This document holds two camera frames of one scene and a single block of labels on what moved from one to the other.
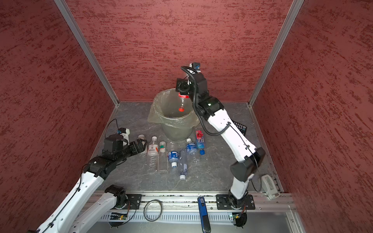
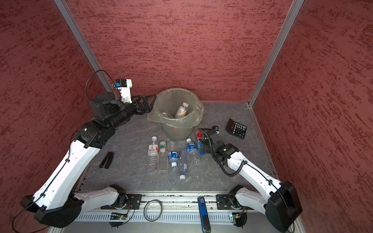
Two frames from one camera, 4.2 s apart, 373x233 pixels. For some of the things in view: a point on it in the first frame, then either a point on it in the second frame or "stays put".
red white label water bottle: x=153 y=151 stays put
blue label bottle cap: x=191 y=149 stays put
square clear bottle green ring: x=162 y=158 stays put
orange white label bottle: x=144 y=154 -> x=182 y=111
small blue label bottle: x=173 y=157 stays put
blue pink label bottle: x=200 y=141 stays put
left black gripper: x=141 y=148 -> x=147 y=108
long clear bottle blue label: x=182 y=163 stays put
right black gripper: x=183 y=84 -> x=205 y=146
